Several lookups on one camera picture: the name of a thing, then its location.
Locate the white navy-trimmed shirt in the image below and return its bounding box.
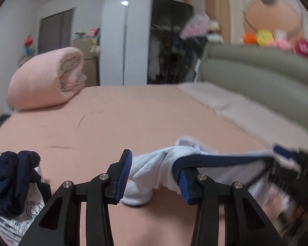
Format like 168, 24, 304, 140
122, 136, 302, 207

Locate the beige waffle pillow cover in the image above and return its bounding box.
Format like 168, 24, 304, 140
176, 82, 308, 151

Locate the white blue print garment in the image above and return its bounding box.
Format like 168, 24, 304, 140
0, 165, 47, 245

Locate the dark navy garment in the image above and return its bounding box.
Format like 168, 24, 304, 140
0, 150, 52, 217

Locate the grey leather headboard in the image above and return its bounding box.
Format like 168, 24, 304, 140
199, 44, 308, 130

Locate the pink bed sheet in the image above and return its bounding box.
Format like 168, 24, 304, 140
0, 85, 265, 245

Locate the red strawberry bear plush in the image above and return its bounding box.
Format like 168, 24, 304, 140
293, 39, 308, 57

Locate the pink rabbit plush toy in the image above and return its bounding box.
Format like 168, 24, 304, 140
273, 30, 292, 51

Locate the yellow sponge plush toy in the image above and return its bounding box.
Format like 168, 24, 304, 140
256, 30, 275, 46

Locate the orange plush toy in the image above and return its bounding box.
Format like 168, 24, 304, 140
238, 33, 257, 45

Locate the white plush on headboard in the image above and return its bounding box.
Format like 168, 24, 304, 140
206, 19, 225, 44

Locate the rolled pink quilt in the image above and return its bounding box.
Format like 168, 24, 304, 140
7, 47, 87, 110

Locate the dark glass wardrobe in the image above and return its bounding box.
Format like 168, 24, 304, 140
147, 0, 203, 84

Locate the wooden cabinet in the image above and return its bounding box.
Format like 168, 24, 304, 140
72, 38, 100, 87

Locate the white wardrobe door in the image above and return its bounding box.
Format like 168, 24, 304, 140
99, 0, 152, 85

